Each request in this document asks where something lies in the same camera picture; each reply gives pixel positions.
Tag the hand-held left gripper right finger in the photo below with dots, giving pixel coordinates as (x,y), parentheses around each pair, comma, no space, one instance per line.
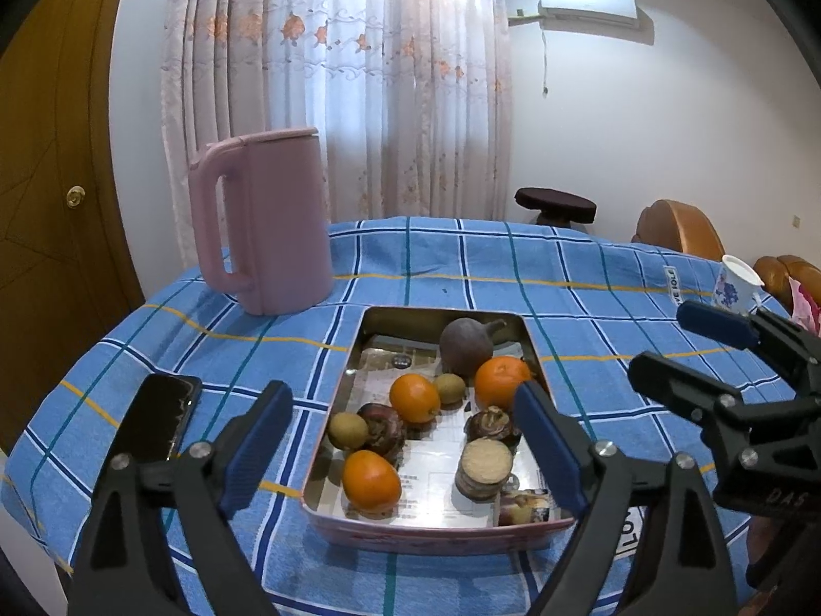
(545,443)

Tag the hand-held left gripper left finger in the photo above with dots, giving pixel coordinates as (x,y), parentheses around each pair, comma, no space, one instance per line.
(256,443)

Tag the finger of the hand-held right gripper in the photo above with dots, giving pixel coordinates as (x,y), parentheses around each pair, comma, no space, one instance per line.
(673,382)
(715,324)

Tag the brown water chestnut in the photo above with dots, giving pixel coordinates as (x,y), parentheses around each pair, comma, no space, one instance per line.
(491,427)

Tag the large orange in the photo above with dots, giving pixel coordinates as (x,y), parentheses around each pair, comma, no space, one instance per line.
(500,385)

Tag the yellowish kiwi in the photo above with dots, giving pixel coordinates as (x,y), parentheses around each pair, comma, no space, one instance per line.
(347,431)

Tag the green-brown kiwi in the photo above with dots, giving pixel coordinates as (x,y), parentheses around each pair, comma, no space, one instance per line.
(449,389)

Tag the purple beetroot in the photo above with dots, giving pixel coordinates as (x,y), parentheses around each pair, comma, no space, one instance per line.
(465,346)

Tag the maroon water chestnut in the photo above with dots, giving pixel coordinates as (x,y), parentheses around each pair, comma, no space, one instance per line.
(383,430)

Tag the small orange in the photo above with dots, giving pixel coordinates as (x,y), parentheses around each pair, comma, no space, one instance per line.
(415,398)
(371,481)

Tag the pink metal tin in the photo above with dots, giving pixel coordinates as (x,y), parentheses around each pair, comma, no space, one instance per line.
(417,536)

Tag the white cup with blue print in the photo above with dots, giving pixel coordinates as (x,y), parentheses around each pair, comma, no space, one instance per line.
(734,285)

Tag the cut taro piece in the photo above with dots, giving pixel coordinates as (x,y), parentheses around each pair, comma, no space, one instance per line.
(484,465)

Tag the pink patterned cloth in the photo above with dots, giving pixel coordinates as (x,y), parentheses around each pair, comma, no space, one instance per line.
(807,308)

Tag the black smartphone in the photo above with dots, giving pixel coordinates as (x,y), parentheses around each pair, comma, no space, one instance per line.
(157,417)

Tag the printed paper liner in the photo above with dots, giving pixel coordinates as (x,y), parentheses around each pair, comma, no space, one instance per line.
(423,475)

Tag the dark round stool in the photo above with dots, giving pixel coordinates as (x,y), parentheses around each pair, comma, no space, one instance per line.
(555,202)

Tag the pink plastic jug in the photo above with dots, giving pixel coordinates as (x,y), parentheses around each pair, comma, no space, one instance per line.
(276,224)

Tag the wooden door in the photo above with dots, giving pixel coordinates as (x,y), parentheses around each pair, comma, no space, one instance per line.
(58,269)

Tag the brass door knob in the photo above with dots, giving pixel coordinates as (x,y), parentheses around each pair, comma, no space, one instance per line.
(76,196)

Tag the white air conditioner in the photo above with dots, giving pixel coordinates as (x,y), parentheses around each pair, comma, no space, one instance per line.
(587,6)

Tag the sheer embroidered curtain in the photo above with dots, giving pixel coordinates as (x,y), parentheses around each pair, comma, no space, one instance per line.
(353,90)

